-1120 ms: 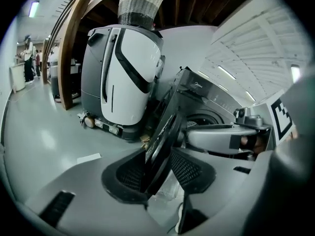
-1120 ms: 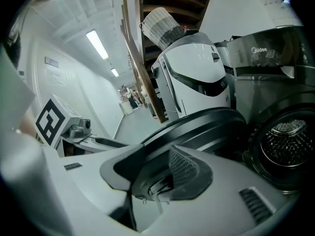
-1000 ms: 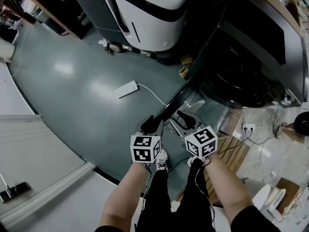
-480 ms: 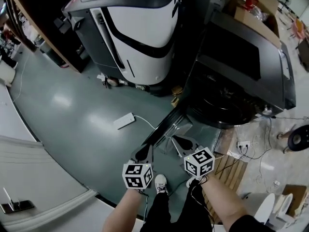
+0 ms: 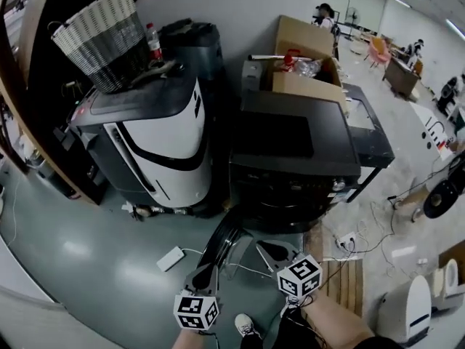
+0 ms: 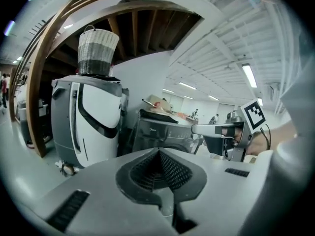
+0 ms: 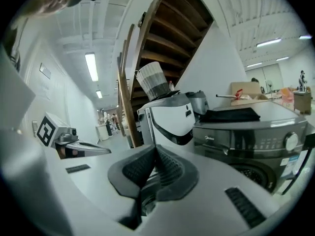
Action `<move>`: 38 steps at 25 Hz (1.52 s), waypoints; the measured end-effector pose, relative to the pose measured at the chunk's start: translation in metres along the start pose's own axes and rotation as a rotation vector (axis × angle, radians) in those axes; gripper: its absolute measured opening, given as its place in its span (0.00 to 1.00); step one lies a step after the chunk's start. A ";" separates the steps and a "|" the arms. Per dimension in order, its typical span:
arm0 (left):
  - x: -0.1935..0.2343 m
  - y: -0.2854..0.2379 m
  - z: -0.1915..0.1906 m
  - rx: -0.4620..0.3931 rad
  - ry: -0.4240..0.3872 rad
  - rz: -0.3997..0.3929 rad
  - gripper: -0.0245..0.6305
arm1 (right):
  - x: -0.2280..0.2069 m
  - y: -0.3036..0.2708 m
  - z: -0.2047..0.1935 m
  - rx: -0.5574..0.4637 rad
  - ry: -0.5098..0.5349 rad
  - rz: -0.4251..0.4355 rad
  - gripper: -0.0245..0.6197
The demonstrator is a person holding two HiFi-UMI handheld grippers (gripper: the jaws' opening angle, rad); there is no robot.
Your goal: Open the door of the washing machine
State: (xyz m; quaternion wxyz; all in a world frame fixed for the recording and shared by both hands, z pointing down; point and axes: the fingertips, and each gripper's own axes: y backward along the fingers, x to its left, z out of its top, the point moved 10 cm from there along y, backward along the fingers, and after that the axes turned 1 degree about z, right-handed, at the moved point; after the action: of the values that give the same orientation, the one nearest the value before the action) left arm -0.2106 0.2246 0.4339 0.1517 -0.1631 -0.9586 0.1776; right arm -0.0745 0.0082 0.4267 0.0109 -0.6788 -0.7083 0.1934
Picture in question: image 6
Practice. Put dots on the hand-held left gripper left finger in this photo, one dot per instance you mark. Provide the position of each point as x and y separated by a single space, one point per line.
98 205

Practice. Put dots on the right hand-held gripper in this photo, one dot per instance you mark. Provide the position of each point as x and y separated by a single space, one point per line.
254 117

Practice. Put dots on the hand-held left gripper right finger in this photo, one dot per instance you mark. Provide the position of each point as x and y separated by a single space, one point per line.
221 193

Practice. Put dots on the person's right forearm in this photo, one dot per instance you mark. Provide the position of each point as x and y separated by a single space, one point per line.
273 139

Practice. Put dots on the black washing machine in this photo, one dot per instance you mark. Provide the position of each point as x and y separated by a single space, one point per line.
157 134

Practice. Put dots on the person's right hand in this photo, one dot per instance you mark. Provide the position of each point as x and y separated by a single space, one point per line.
233 138

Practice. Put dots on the ceiling light tube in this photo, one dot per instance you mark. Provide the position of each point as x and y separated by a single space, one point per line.
249 75
187 85
213 97

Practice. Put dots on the metal pipe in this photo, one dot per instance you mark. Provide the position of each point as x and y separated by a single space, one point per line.
148 102

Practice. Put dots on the white and grey service robot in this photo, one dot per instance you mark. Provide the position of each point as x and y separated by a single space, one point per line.
98 112

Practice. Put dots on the grey appliance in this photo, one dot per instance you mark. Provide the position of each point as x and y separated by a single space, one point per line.
32 122

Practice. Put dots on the red-capped plastic bottle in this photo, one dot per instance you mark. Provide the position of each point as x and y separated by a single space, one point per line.
112 70

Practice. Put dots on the woven laundry basket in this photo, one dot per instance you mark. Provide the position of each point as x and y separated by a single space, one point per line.
97 53

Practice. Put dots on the curved wooden stair frame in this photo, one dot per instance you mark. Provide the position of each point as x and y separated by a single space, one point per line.
37 95

